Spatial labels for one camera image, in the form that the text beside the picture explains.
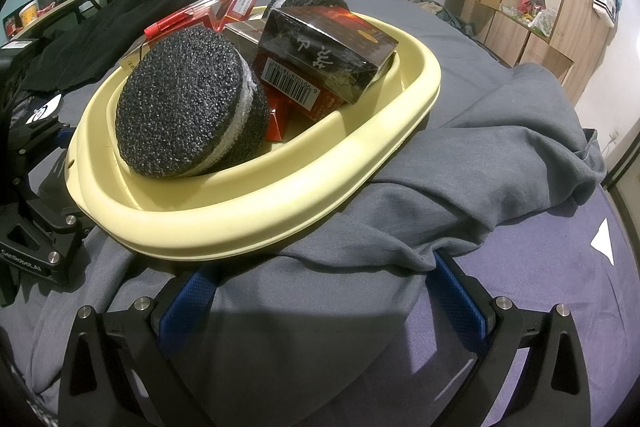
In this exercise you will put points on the clear plastic bag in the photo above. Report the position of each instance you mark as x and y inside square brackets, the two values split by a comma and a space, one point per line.
[542, 22]

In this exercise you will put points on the red box with gold ribbon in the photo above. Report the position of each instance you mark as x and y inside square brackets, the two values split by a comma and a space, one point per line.
[190, 14]

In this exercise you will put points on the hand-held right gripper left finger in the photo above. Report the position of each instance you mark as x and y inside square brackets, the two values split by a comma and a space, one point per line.
[187, 307]

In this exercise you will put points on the instant noodle cup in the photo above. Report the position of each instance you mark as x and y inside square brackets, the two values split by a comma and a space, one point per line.
[27, 14]

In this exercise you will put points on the black cloth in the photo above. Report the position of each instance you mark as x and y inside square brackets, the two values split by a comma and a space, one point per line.
[125, 27]

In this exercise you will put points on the yellow plastic basin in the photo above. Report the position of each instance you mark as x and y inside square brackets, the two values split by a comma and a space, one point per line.
[250, 227]

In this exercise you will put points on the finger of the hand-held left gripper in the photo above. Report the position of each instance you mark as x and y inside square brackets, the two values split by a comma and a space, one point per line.
[40, 140]
[40, 243]

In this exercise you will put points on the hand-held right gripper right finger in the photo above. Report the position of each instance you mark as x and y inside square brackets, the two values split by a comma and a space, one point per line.
[460, 297]

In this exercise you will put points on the grey blanket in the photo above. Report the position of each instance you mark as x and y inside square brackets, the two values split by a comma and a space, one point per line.
[475, 147]

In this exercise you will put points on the wooden side shelf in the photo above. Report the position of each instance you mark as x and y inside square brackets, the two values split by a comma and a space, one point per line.
[65, 4]

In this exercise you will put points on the black round sandwich cookie toy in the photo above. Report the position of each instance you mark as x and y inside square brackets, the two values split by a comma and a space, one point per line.
[180, 102]
[310, 1]

